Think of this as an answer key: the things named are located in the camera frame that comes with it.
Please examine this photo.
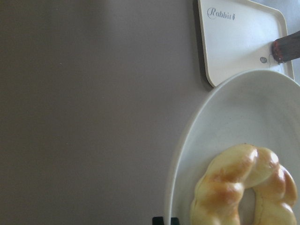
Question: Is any white round plate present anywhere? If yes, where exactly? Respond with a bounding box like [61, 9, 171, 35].
[164, 70, 300, 225]

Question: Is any braided glazed donut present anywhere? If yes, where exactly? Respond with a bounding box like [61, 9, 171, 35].
[190, 143, 297, 225]

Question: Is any cream rabbit tray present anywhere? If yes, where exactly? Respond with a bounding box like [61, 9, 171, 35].
[198, 0, 294, 87]

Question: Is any tea bottle on tray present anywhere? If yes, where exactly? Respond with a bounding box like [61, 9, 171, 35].
[271, 31, 300, 63]

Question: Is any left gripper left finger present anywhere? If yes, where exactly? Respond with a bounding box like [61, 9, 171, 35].
[152, 217, 164, 225]

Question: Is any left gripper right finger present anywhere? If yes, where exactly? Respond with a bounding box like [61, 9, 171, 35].
[171, 217, 180, 225]

